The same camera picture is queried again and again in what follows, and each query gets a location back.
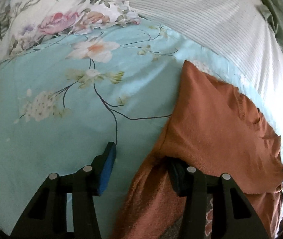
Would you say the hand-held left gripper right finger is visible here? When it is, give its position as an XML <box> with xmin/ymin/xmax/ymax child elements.
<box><xmin>166</xmin><ymin>157</ymin><xmax>271</xmax><ymax>239</ymax></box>

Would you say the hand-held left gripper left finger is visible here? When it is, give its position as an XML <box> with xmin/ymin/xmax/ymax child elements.
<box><xmin>10</xmin><ymin>142</ymin><xmax>117</xmax><ymax>239</ymax></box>

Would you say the rust orange small shirt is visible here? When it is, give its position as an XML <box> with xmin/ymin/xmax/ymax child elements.
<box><xmin>109</xmin><ymin>60</ymin><xmax>283</xmax><ymax>239</ymax></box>

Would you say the green cloth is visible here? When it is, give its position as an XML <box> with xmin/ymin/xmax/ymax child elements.
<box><xmin>237</xmin><ymin>0</ymin><xmax>283</xmax><ymax>80</ymax></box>

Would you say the pink floral pillow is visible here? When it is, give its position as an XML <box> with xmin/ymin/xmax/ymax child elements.
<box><xmin>0</xmin><ymin>0</ymin><xmax>142</xmax><ymax>63</ymax></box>

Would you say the white ribbed blanket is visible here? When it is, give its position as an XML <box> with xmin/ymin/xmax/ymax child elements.
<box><xmin>119</xmin><ymin>0</ymin><xmax>283</xmax><ymax>140</ymax></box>

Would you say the turquoise floral bed sheet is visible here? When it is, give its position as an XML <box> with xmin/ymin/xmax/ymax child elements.
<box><xmin>0</xmin><ymin>20</ymin><xmax>283</xmax><ymax>235</ymax></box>

